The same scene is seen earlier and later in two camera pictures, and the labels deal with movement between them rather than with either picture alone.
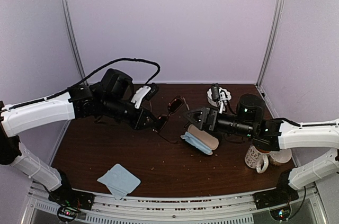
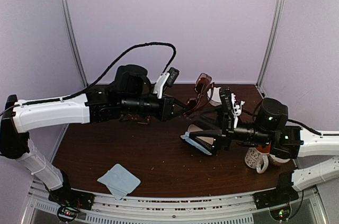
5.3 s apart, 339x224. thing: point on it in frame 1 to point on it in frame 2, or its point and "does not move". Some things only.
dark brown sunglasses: x=172 y=106 to x=204 y=88
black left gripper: x=139 y=121 to x=166 y=113
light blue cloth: x=119 y=181 does not move
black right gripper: x=204 y=121 to x=226 y=136
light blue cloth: x=197 y=143 does not move
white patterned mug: x=257 y=158 does not move
